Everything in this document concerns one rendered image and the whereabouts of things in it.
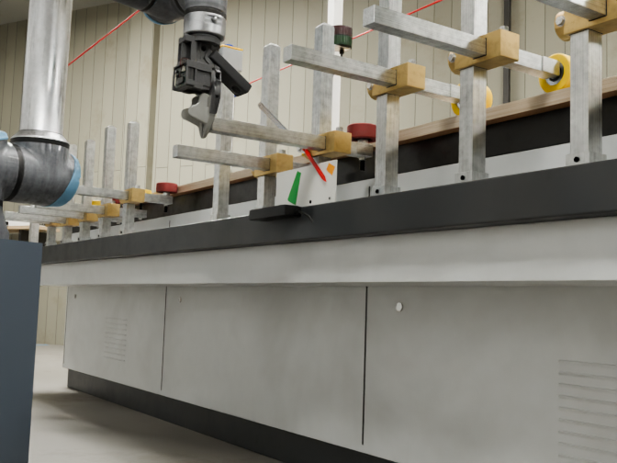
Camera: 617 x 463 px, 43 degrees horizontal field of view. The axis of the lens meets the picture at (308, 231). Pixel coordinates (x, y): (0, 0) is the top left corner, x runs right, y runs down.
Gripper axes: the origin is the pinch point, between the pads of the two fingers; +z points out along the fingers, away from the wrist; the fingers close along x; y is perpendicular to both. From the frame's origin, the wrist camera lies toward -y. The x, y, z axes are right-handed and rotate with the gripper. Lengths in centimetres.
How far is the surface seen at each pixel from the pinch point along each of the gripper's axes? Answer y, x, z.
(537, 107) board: -50, 47, -6
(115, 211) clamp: -32, -145, 2
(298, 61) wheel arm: -5.7, 26.3, -10.7
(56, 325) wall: -149, -622, 63
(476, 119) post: -32, 48, 0
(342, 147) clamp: -32.4, 4.8, -1.4
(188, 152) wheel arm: -6.7, -23.5, -0.1
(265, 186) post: -31.1, -27.4, 4.7
